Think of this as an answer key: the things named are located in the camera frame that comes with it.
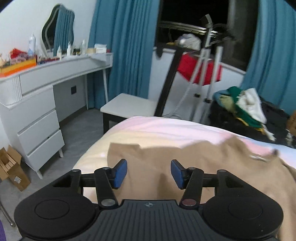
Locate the red cloth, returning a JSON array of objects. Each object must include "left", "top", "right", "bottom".
[{"left": 176, "top": 52, "right": 223, "bottom": 86}]

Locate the white dressing table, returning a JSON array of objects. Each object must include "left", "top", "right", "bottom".
[{"left": 1, "top": 53, "right": 113, "bottom": 178}]

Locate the white spray bottle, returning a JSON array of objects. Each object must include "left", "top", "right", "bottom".
[{"left": 28, "top": 34, "right": 36, "bottom": 56}]

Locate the left blue curtain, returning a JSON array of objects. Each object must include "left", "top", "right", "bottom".
[{"left": 87, "top": 1, "right": 159, "bottom": 109}]

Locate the blue curtain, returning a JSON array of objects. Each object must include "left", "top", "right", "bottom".
[
  {"left": 87, "top": 1, "right": 159, "bottom": 109},
  {"left": 241, "top": 1, "right": 296, "bottom": 114}
]

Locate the orange tray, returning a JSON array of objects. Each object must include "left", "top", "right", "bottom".
[{"left": 0, "top": 58, "right": 37, "bottom": 77}]

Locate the window frame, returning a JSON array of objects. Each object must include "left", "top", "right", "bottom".
[{"left": 154, "top": 0, "right": 259, "bottom": 71}]

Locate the pile of clothes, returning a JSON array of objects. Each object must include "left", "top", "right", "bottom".
[{"left": 208, "top": 86, "right": 290, "bottom": 145}]

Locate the wavy frame mirror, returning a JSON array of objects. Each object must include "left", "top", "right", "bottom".
[{"left": 41, "top": 4, "right": 75, "bottom": 56}]

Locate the garment steamer stand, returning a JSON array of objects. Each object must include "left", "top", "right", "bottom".
[{"left": 167, "top": 14, "right": 235, "bottom": 123}]

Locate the cardboard box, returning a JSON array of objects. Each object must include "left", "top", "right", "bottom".
[{"left": 0, "top": 145, "right": 31, "bottom": 191}]

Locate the tan khaki shirt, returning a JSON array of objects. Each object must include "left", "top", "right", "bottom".
[{"left": 107, "top": 138, "right": 295, "bottom": 240}]

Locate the right blue curtain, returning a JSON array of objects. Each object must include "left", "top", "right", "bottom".
[{"left": 241, "top": 1, "right": 296, "bottom": 114}]

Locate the brown paper bag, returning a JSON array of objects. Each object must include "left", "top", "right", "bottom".
[{"left": 287, "top": 110, "right": 296, "bottom": 136}]

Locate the black silver chair back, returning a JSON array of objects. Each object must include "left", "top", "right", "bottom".
[{"left": 154, "top": 47, "right": 185, "bottom": 117}]

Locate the pastel tie-dye duvet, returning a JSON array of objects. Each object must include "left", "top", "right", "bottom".
[{"left": 72, "top": 115, "right": 296, "bottom": 204}]

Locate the white stool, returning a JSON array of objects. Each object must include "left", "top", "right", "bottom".
[{"left": 100, "top": 93, "right": 157, "bottom": 133}]

